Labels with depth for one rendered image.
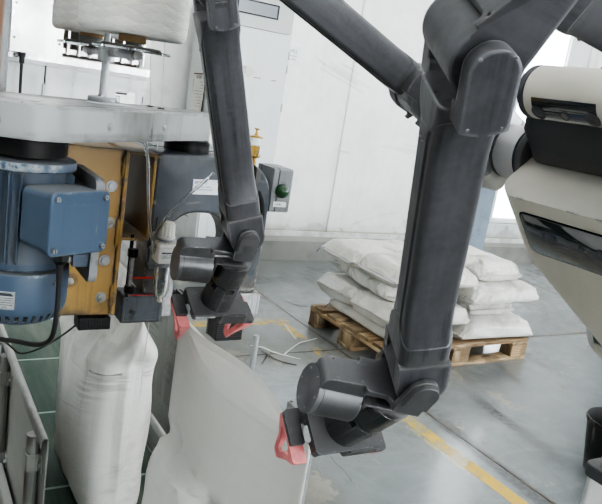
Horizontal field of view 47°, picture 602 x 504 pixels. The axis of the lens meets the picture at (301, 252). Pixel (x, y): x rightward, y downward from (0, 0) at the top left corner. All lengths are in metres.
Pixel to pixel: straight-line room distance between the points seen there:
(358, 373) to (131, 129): 0.59
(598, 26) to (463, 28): 0.10
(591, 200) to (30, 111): 0.79
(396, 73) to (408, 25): 5.54
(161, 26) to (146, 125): 0.19
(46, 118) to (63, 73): 3.00
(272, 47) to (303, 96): 0.95
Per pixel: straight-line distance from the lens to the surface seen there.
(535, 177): 1.16
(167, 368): 2.38
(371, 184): 6.61
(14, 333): 3.03
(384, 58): 1.11
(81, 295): 1.35
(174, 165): 1.33
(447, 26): 0.55
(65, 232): 1.03
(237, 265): 1.15
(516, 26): 0.53
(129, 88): 4.14
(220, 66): 1.02
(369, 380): 0.80
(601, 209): 1.05
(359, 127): 6.42
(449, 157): 0.59
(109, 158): 1.30
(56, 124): 1.05
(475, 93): 0.53
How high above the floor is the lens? 1.49
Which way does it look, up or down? 13 degrees down
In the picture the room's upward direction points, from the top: 9 degrees clockwise
